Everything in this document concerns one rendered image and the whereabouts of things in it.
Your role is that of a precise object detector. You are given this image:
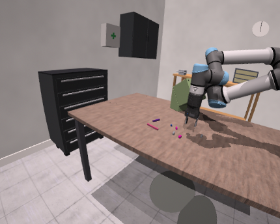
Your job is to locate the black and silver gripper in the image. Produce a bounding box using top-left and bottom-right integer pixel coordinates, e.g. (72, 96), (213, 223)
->
(185, 85), (204, 127)

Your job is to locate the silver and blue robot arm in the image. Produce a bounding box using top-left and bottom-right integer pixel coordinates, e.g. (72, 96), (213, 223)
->
(190, 47), (280, 109)

